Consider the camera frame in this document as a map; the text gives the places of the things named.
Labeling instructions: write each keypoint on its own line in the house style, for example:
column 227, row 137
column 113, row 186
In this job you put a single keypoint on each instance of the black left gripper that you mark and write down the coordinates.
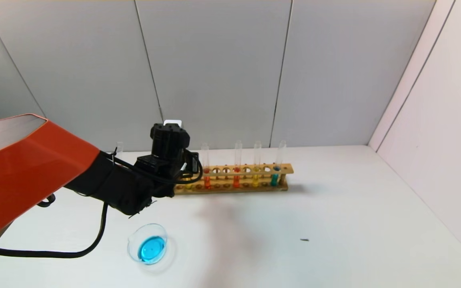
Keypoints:
column 193, row 163

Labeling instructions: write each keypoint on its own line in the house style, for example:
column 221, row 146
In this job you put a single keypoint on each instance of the blue pigment test tube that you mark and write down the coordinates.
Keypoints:
column 119, row 147
column 274, row 180

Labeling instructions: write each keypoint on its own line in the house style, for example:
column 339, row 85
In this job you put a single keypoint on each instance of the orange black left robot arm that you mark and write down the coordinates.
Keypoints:
column 34, row 172

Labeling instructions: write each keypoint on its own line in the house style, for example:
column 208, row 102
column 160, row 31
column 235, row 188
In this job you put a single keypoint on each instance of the orange pigment test tube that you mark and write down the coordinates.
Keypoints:
column 236, row 181
column 207, row 182

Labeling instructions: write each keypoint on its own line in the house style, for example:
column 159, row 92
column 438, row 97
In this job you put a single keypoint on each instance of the wooden test tube rack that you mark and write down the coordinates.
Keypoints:
column 250, row 176

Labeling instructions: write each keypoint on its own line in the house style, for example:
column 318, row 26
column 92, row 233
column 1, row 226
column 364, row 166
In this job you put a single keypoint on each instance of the yellow pigment test tube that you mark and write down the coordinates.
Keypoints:
column 255, row 180

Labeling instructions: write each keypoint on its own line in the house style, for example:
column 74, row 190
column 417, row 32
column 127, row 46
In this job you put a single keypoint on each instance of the clear glass beaker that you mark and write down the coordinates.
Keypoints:
column 150, row 247

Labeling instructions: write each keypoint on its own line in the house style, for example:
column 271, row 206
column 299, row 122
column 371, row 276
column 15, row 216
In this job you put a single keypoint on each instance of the black mounted wrist camera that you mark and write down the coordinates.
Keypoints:
column 169, row 140

